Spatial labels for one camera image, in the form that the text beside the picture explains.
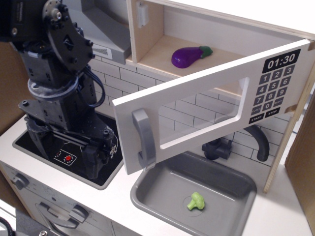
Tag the grey toy sink basin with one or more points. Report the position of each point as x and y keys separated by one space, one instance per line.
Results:
x=165 y=191

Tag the wooden microwave cabinet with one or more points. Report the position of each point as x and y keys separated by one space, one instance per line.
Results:
x=177 y=24

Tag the grey oven knob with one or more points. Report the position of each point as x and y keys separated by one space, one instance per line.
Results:
x=20 y=181

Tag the brown cardboard panel right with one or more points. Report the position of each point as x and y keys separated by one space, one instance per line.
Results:
x=300 y=164

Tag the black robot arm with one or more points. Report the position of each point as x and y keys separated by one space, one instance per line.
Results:
x=56 y=56

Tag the dark grey toy faucet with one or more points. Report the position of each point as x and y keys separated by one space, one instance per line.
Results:
x=220 y=149

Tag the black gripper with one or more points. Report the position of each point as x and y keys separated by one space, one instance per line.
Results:
x=63 y=108

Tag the grey oven door handle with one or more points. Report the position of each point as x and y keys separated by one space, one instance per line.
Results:
x=62 y=218

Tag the white magnetic door latch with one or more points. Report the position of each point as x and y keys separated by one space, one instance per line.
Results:
x=142 y=10

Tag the grey range hood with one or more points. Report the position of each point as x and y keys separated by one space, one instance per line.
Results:
x=111 y=38

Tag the purple toy eggplant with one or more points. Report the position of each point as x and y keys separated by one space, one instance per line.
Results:
x=185 y=57

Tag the white toy microwave door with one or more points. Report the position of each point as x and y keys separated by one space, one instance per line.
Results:
x=190 y=111

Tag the green toy broccoli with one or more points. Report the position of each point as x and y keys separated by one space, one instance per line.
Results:
x=197 y=201

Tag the black toy stove top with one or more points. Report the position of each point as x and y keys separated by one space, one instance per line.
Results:
x=108 y=172

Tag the grey microwave door handle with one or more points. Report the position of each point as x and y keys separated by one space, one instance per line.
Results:
x=147 y=155

